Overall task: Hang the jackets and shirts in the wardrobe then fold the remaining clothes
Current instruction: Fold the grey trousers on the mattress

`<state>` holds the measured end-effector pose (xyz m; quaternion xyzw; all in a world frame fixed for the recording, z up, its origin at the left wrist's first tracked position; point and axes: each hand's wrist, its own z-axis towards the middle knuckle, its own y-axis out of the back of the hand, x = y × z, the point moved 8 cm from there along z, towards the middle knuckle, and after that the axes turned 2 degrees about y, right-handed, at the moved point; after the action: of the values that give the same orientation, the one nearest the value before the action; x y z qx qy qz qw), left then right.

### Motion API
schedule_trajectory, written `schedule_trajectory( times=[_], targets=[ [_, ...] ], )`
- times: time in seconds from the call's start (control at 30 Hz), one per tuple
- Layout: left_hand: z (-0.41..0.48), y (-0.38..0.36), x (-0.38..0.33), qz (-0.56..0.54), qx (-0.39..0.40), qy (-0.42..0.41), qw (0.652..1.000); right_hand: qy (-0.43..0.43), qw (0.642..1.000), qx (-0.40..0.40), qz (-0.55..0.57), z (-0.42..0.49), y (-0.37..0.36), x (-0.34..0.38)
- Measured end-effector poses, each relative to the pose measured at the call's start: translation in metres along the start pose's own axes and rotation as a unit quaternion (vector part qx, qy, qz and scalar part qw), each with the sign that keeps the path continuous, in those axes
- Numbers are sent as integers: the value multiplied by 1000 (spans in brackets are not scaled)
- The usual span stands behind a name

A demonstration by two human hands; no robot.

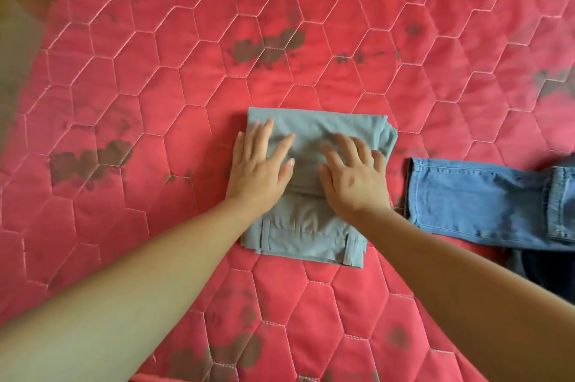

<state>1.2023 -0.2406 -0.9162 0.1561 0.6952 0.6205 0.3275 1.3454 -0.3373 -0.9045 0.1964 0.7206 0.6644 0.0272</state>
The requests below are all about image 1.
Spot person's left hand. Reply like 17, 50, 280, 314
224, 119, 296, 216

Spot person's right hand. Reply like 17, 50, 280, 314
317, 133, 394, 222

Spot grey trousers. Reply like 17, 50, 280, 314
241, 107, 400, 269

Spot person's right forearm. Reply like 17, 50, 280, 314
355, 208, 575, 382

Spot person's left forearm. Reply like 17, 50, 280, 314
0, 197, 270, 382

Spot red quilted mattress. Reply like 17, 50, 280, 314
0, 0, 575, 382

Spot light blue jeans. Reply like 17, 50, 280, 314
404, 157, 575, 306

